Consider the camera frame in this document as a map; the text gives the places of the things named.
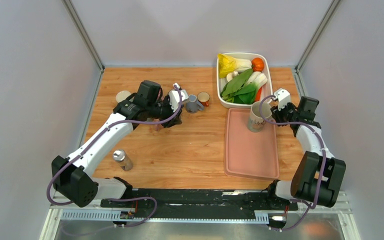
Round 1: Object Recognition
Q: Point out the tall white floral mug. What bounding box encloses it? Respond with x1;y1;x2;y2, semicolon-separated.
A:
247;101;272;133

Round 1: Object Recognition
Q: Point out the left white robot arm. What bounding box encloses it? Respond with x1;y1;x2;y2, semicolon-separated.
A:
46;80;189;208

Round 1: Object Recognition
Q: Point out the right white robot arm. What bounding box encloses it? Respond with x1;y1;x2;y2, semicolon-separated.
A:
265;93;346;209

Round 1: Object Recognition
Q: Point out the small pink dotted mug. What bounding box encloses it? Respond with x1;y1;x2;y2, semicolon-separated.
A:
153;119;164;132

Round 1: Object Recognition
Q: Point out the grey-blue dotted mug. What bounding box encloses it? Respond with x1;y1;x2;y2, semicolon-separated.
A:
185;94;205;114

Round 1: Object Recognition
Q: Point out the orange small mug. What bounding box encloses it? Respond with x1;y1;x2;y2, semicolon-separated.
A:
197;91;210;107

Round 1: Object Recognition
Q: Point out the white vegetable bin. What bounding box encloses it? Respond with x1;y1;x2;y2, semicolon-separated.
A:
216;52;273;109

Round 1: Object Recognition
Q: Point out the orange carrot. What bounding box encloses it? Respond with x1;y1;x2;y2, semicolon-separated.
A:
254;87;263;102

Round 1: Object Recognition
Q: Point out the white bok choy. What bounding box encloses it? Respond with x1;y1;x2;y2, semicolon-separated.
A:
244;71;268;90

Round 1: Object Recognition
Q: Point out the pink plastic tray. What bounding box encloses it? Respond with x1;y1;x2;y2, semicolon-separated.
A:
224;108;280;180

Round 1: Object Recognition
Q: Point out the green leafy vegetable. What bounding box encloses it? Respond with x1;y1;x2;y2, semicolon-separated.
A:
221;68;258;105

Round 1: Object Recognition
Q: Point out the small orange pumpkin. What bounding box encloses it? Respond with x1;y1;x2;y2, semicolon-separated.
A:
251;57;265;72

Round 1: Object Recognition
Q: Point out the silver metal bottle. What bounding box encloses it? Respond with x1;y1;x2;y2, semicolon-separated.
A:
112;149;133;171

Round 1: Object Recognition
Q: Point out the white mushroom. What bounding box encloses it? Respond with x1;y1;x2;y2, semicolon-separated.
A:
226;71;239;82

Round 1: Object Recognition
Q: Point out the yellow napa cabbage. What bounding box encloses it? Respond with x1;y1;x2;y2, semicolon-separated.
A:
217;53;252;78

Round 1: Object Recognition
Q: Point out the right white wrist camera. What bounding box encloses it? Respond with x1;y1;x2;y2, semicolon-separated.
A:
272;88;291;111

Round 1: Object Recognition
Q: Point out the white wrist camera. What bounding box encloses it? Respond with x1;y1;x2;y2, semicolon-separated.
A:
168;82;190;112
272;88;291;111

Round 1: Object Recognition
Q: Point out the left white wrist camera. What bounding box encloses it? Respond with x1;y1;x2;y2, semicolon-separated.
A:
168;82;190;112

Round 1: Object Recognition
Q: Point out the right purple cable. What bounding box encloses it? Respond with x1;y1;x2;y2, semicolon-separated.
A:
258;95;328;232

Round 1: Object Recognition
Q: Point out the purple cable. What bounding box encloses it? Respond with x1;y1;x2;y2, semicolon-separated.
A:
46;84;184;229
258;95;328;232

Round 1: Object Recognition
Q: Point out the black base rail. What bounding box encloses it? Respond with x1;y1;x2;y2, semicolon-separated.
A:
100;188;298;220

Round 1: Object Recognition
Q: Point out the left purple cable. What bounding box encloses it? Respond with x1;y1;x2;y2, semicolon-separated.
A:
46;84;184;229

